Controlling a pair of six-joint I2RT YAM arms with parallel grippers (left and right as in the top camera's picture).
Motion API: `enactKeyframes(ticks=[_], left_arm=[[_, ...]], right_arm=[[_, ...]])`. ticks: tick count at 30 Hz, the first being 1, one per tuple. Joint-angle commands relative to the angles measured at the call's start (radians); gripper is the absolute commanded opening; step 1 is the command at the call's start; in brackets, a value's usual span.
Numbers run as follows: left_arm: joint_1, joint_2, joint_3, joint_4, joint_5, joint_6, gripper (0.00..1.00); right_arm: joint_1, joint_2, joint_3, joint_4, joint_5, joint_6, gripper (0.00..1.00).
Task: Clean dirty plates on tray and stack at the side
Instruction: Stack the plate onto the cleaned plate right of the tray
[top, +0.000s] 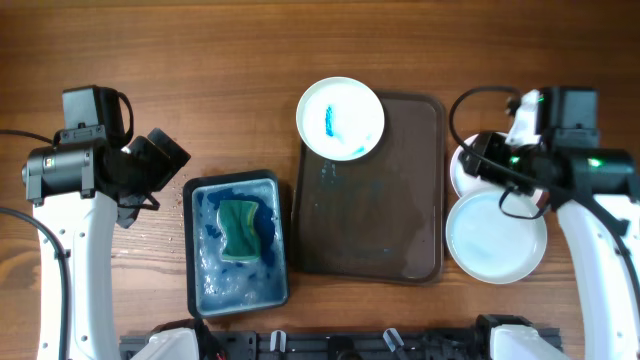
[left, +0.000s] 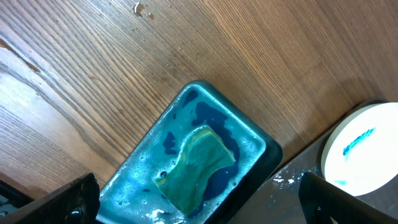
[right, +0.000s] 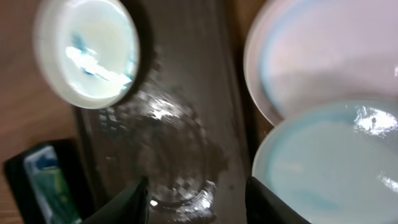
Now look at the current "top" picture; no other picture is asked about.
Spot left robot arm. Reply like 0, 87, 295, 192
22, 85, 190, 359

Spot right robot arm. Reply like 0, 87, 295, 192
448, 85, 639, 359

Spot left black cable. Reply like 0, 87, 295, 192
0, 128, 74, 360

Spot black tray with blue water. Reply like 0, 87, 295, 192
183, 170, 289, 318

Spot white plate stained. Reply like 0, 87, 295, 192
449, 134, 543, 204
295, 77, 385, 161

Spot light blue plate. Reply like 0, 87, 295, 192
445, 188, 547, 285

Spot brown plastic serving tray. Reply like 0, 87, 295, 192
289, 92, 446, 286

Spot green yellow sponge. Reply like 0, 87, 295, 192
218, 200, 261, 262

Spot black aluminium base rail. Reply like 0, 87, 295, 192
118, 327, 564, 360

